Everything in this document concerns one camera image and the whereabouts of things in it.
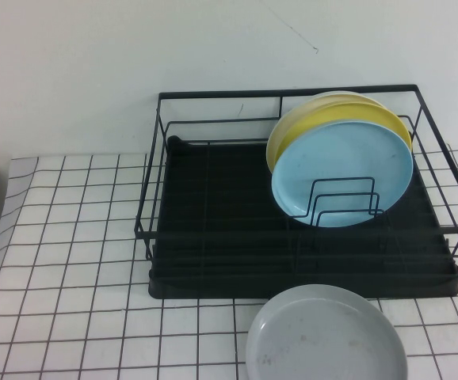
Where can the light blue plate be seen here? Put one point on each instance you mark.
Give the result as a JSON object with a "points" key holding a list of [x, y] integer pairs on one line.
{"points": [[332, 158]]}

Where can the cream plate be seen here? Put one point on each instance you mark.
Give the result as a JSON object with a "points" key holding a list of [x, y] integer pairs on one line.
{"points": [[332, 97]]}

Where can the yellow plate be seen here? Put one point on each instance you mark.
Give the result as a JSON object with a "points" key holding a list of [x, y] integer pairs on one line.
{"points": [[352, 112]]}

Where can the grey plate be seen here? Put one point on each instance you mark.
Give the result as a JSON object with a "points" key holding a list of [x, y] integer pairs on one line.
{"points": [[324, 340]]}

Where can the black plastic drip tray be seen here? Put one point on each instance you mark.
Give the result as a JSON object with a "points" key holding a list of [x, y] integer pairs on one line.
{"points": [[221, 285]]}

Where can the white grid tablecloth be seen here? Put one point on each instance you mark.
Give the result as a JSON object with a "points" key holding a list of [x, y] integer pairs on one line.
{"points": [[74, 277]]}

